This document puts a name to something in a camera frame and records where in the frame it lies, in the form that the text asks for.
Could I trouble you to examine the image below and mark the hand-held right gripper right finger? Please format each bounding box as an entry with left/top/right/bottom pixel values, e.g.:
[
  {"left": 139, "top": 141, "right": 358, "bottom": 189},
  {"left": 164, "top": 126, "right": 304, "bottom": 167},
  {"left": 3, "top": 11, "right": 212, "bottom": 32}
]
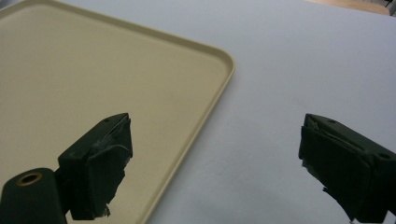
[{"left": 298, "top": 113, "right": 396, "bottom": 224}]

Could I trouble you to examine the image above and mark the beige plastic tray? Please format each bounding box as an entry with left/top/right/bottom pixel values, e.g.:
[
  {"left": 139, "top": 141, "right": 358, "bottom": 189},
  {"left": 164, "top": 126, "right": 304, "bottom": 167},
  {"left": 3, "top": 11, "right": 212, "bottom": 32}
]
[{"left": 0, "top": 0, "right": 236, "bottom": 224}]

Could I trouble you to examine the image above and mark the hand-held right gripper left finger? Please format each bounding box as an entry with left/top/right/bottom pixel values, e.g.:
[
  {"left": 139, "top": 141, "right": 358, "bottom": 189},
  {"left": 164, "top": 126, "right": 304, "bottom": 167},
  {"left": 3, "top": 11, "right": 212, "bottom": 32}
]
[{"left": 54, "top": 112, "right": 134, "bottom": 221}]

